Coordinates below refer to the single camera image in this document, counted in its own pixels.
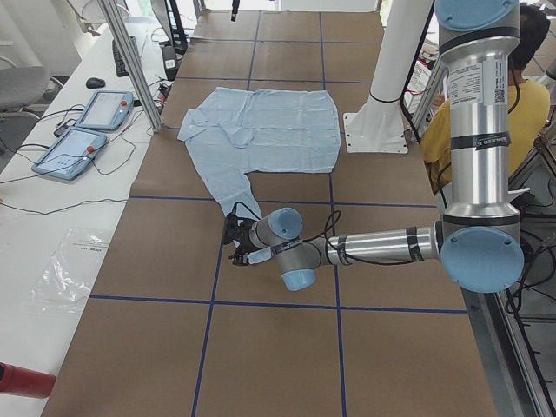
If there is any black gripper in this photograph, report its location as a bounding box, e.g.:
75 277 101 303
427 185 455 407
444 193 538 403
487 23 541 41
222 213 256 267

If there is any light blue button shirt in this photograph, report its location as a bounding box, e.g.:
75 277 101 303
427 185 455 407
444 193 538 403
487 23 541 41
177 87 341 216

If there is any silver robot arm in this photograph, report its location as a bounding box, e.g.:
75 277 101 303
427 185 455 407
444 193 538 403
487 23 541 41
222 1 524 293

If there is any clear plastic zip bag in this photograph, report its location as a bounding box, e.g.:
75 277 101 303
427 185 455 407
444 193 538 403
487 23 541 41
23 228 113 316

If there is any lower blue teach pendant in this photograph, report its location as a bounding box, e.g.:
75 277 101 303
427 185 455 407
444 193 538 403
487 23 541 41
31 127 108 181

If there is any blue teach pendant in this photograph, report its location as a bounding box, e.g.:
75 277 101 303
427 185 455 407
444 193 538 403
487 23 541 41
76 89 134 132
31 127 108 181

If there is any upper blue teach pendant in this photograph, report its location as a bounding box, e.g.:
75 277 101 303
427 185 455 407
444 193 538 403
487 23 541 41
76 89 134 132

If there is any black keyboard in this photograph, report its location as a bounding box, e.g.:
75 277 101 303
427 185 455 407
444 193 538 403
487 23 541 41
112 36 139 77

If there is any black computer mouse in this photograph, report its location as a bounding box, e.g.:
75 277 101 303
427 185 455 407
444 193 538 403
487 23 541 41
85 77 106 89

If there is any red cylinder bottle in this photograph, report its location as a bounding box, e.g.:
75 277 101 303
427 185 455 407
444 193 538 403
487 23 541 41
0 362 56 399

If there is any grey office chair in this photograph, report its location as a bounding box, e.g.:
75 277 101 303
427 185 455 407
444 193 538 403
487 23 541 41
1 66 50 110

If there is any person in yellow shirt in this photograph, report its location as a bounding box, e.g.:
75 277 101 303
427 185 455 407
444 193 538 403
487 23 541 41
420 1 550 194

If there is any aluminium frame post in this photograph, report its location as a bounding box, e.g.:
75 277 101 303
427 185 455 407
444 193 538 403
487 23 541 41
98 0 162 133

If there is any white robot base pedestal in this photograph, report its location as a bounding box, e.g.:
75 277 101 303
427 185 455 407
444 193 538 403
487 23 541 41
343 0 434 154

